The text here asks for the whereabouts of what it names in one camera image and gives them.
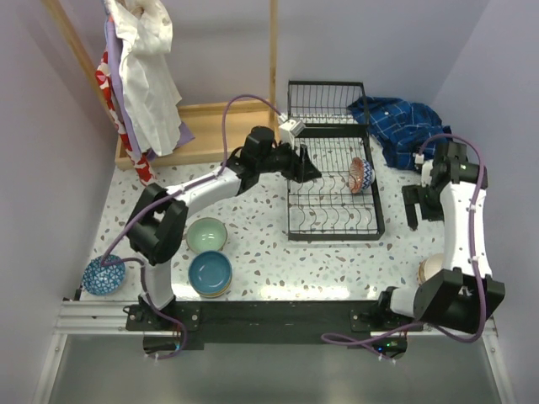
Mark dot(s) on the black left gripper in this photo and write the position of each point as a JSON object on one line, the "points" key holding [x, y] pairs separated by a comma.
{"points": [[297, 161]]}

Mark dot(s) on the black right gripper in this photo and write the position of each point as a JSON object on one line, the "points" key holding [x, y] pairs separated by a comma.
{"points": [[413, 194]]}

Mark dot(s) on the black wire dish rack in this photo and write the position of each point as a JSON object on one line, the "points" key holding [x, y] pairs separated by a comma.
{"points": [[337, 117]]}

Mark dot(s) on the red blue patterned bowl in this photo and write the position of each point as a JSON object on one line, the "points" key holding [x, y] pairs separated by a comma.
{"points": [[361, 175]]}

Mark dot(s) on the cream beige bowl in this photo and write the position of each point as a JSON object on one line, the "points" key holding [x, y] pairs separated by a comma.
{"points": [[430, 267]]}

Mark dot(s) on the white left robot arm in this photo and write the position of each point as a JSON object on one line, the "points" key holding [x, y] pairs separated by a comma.
{"points": [[156, 225]]}

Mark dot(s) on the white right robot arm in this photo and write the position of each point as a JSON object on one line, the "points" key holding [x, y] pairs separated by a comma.
{"points": [[462, 294]]}

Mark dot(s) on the blue plaid shirt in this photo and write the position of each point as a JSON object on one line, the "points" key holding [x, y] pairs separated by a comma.
{"points": [[399, 126]]}

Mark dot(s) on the light green bowl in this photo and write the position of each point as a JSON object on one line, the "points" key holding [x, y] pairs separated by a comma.
{"points": [[206, 234]]}

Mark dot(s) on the lavender hanging garment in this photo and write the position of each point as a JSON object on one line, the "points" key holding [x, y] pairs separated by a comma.
{"points": [[115, 48]]}

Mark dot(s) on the teal blue bowl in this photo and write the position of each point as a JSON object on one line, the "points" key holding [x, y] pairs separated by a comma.
{"points": [[210, 270]]}

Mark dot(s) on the yellow rimmed bowl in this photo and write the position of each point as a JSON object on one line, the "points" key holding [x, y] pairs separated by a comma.
{"points": [[211, 294]]}

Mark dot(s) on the red white floral garment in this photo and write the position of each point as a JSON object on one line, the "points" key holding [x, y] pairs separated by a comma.
{"points": [[103, 78]]}

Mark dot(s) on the white hanging shirt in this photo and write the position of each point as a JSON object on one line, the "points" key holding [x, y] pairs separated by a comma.
{"points": [[149, 92]]}

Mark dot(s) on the blue triangle patterned bowl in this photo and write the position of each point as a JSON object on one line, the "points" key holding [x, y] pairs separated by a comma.
{"points": [[102, 279]]}

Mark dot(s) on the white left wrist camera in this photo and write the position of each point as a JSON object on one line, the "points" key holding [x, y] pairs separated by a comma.
{"points": [[289, 129]]}

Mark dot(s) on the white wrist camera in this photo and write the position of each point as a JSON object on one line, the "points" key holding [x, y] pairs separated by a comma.
{"points": [[289, 129], [425, 167]]}

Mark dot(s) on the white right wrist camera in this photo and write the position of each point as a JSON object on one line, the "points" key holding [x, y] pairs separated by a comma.
{"points": [[425, 167]]}

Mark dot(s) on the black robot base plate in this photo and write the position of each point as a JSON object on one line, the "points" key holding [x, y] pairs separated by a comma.
{"points": [[277, 322]]}

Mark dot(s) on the aluminium rail frame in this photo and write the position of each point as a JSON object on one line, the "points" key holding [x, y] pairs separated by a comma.
{"points": [[102, 351]]}

